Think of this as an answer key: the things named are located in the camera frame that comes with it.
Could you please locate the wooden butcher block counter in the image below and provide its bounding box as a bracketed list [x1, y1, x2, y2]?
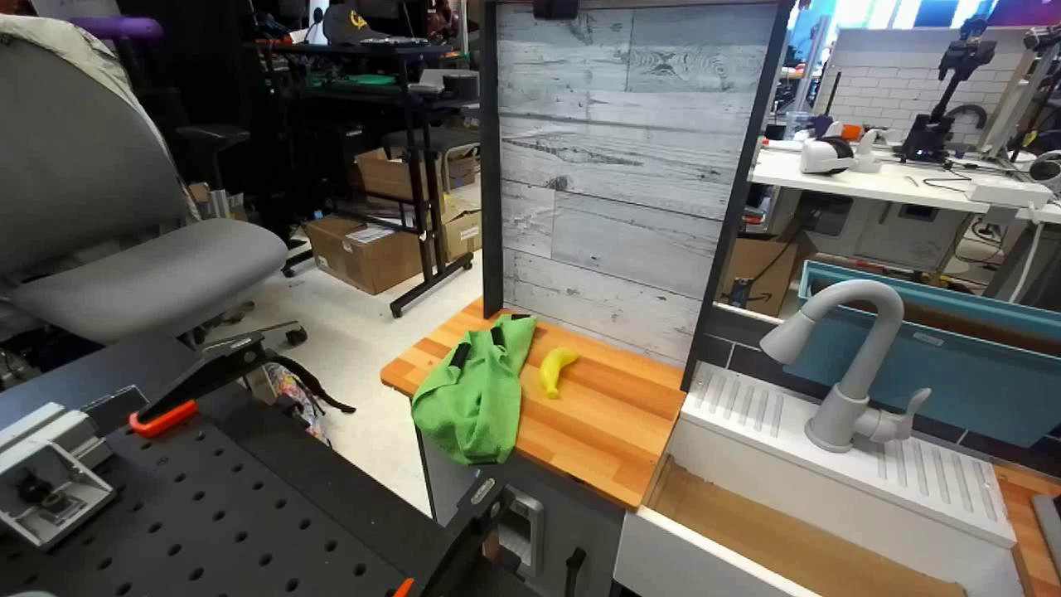
[381, 301, 684, 506]

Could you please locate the yellow banana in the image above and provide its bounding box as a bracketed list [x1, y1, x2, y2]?
[540, 343, 576, 396]

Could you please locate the grey wood backsplash panel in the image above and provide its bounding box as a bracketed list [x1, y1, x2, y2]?
[481, 0, 794, 368]

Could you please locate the black orange clamp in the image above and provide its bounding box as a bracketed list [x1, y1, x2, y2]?
[126, 332, 358, 442]

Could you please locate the white sink basin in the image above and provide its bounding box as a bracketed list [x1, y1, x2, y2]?
[612, 361, 1027, 597]

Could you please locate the grey tap faucet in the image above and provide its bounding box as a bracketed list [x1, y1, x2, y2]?
[760, 279, 930, 455]

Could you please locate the green cloth bag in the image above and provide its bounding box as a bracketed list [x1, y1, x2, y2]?
[412, 315, 536, 465]

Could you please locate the cardboard box on floor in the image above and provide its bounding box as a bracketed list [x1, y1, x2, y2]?
[302, 216, 419, 294]

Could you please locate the grey office chair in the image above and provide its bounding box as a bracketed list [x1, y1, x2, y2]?
[0, 13, 289, 343]

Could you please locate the black perforated table plate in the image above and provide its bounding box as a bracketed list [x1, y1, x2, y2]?
[0, 405, 518, 597]

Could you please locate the white desk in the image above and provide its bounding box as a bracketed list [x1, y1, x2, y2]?
[748, 141, 1051, 273]

